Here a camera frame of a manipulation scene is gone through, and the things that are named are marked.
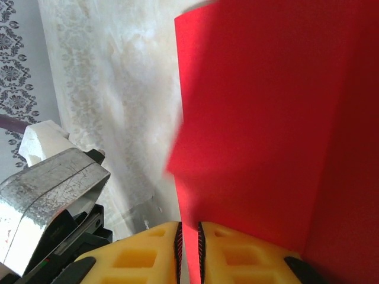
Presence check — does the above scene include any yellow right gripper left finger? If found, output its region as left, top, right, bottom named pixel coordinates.
left=57, top=221, right=184, bottom=284

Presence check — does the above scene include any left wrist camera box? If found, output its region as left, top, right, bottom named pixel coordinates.
left=0, top=147, right=112, bottom=276

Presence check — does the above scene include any red cloth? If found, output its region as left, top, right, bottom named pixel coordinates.
left=163, top=0, right=379, bottom=284

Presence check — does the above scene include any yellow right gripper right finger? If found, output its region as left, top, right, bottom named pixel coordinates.
left=197, top=221, right=328, bottom=284

